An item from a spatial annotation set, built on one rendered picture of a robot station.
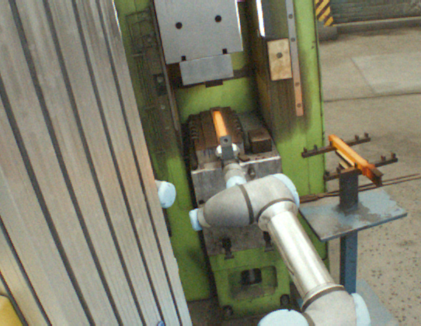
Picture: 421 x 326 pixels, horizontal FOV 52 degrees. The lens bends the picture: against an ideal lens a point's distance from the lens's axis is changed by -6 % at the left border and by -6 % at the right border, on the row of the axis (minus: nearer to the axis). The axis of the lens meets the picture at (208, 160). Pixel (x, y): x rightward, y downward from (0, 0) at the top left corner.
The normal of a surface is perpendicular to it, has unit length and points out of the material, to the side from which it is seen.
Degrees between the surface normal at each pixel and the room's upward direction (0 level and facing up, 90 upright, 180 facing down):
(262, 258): 90
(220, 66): 90
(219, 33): 90
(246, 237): 90
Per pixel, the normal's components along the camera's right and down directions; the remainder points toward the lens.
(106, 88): 0.92, 0.04
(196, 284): 0.08, 0.44
